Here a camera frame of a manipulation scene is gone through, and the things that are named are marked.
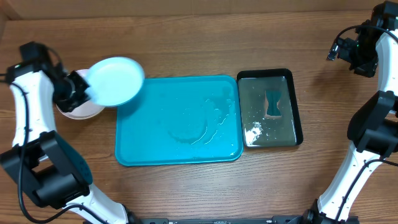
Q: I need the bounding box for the green scrub sponge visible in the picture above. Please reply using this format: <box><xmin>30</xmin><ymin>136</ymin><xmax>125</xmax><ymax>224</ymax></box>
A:
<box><xmin>264</xmin><ymin>90</ymin><xmax>282</xmax><ymax>119</ymax></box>

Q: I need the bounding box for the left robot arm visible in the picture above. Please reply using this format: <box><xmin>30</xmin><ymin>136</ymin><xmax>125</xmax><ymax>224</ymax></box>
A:
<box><xmin>1</xmin><ymin>60</ymin><xmax>135</xmax><ymax>223</ymax></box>

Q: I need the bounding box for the black water basin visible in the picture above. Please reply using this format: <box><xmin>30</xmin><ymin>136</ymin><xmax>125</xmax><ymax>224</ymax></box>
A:
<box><xmin>237</xmin><ymin>68</ymin><xmax>303</xmax><ymax>148</ymax></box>

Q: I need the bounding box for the blue rimmed plate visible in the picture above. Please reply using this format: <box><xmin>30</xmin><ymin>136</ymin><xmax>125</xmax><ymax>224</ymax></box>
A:
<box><xmin>85</xmin><ymin>57</ymin><xmax>145</xmax><ymax>107</ymax></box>

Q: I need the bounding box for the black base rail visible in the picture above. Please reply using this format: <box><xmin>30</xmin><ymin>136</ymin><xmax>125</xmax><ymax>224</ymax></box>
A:
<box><xmin>141</xmin><ymin>215</ymin><xmax>302</xmax><ymax>224</ymax></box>

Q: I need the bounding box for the white pink plate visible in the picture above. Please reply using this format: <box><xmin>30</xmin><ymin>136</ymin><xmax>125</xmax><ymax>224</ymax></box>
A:
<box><xmin>57</xmin><ymin>69</ymin><xmax>104</xmax><ymax>119</ymax></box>

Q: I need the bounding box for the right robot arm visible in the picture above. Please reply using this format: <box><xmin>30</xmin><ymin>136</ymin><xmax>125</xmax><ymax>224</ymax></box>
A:
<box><xmin>291</xmin><ymin>15</ymin><xmax>397</xmax><ymax>223</ymax></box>

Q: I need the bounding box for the teal plastic tray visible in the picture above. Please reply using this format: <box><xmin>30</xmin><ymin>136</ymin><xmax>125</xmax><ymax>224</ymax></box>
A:
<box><xmin>114</xmin><ymin>75</ymin><xmax>244</xmax><ymax>166</ymax></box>

